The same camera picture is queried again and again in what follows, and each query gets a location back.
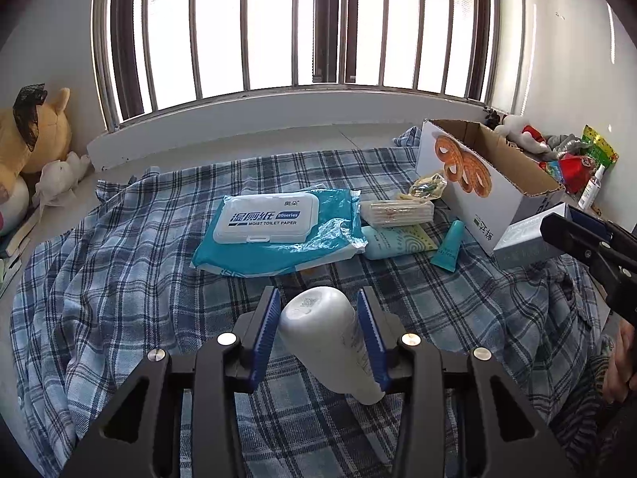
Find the yellow plush toy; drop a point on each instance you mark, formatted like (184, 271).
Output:
(47, 139)

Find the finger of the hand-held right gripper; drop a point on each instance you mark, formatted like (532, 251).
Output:
(589, 221)
(587, 246)

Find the teal cream tube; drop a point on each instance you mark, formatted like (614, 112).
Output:
(448, 249)

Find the stack of papers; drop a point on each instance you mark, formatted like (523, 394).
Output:
(12, 259)

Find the clear wrapped snack packet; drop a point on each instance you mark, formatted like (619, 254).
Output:
(428, 186)

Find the blue wet wipes pack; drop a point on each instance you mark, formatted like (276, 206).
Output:
(263, 219)

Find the red snack bag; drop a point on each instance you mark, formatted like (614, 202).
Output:
(572, 172)

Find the white spray bottle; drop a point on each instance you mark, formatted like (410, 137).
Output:
(591, 189)

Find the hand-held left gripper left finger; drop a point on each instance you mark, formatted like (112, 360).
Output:
(266, 328)

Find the green snack bag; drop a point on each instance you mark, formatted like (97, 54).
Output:
(599, 147)

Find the dark plush toy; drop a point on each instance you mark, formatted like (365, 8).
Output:
(491, 118)

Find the barred window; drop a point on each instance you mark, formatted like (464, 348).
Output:
(328, 10)

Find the white plastic bottle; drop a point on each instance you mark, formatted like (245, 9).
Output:
(323, 333)

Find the grey plush toy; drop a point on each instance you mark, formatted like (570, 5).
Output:
(567, 143)

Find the blue plaid blanket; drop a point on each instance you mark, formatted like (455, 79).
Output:
(124, 259)

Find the light blue bottle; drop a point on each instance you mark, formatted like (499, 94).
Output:
(393, 243)

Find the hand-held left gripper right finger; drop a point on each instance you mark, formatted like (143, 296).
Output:
(373, 331)

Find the small silver grey box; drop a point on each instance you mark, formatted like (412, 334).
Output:
(522, 241)

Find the white plush toy red outfit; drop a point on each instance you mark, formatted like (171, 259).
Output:
(522, 132)

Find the white cardboard box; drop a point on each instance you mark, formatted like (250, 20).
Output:
(502, 179)

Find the black lace cloth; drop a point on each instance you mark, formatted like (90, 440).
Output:
(27, 114)

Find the clear pack of cotton swabs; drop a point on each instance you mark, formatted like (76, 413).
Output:
(395, 211)

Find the striped clothing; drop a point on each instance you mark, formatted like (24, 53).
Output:
(582, 423)

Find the small white plush bunny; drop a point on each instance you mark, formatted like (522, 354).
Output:
(57, 177)

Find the white and pink plush toy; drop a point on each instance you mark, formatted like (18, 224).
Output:
(12, 206)

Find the person's right hand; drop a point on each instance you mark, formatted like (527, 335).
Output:
(622, 368)

